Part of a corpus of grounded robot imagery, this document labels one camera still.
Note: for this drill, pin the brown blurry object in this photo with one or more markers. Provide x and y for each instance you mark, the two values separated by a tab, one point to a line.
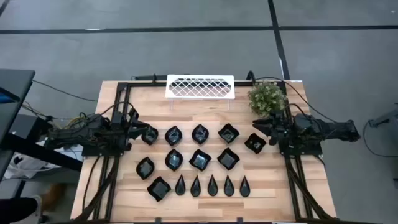
53	197

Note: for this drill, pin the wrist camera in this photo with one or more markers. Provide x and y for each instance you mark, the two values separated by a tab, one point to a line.
134	113
278	115

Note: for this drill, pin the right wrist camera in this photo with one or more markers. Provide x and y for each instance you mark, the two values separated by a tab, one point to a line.
278	115

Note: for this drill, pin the black desk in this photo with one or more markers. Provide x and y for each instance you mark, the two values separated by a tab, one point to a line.
15	81

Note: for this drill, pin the white bag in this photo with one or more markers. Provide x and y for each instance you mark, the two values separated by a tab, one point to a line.
28	165

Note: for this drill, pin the small black clamp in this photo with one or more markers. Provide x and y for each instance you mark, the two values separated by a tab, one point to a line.
158	220
239	220

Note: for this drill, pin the green potted plant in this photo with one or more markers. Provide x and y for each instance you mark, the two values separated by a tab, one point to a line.
266	98

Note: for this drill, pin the black bar behind table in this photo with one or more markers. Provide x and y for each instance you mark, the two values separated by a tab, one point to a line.
146	77

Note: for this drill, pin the white lattice rack shelf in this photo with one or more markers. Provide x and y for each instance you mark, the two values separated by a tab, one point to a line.
199	77

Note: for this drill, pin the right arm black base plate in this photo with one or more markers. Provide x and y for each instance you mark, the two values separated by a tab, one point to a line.
306	151

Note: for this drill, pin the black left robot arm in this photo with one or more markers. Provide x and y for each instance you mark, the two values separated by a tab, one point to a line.
77	133

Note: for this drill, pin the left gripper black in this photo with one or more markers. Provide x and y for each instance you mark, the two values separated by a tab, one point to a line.
122	132

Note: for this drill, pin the person's leg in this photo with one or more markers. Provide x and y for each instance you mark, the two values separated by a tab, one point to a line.
15	211

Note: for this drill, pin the grey chair base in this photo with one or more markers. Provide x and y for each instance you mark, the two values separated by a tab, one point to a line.
385	119

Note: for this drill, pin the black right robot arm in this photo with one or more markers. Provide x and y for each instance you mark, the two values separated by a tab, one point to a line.
335	130

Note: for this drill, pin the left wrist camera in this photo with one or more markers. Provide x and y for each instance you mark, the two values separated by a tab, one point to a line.
134	113

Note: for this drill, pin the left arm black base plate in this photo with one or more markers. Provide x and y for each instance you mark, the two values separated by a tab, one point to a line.
102	152

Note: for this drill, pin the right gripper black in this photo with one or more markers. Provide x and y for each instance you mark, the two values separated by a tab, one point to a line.
281	130

